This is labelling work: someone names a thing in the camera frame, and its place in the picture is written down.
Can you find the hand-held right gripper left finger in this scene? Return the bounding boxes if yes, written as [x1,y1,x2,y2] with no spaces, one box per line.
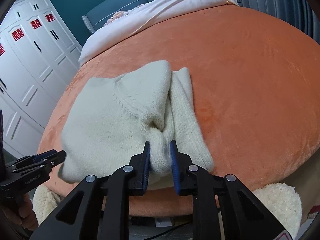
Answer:
[29,141,152,240]

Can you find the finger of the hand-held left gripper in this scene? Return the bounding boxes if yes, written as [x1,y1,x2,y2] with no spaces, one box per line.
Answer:
[37,151,67,173]
[7,149,58,168]

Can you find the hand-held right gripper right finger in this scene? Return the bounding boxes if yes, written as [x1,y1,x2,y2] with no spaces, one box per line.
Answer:
[169,140,295,240]

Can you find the cream knit cardigan red buttons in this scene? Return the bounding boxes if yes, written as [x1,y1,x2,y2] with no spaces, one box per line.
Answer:
[58,60,215,189]

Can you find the person's left hand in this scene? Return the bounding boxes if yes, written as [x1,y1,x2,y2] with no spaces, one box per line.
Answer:
[0,195,39,231]

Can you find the white panelled wardrobe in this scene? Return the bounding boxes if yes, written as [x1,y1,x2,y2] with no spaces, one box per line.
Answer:
[0,0,83,161]

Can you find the cream fluffy rug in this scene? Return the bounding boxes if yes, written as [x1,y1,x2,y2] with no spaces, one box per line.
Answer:
[32,182,303,240]

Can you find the orange plush blanket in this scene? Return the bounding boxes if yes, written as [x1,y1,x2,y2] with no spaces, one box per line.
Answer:
[37,6,320,217]

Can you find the pink crumpled cloth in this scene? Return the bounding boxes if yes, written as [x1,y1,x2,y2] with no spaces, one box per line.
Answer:
[103,10,133,27]

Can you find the white duvet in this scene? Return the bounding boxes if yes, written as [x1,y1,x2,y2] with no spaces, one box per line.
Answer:
[78,0,239,67]

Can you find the blue padded headboard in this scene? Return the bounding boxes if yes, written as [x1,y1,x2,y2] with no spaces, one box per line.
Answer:
[82,0,209,33]

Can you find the grey-blue curtain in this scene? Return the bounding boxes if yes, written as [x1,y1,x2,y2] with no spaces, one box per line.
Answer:
[222,0,320,56]

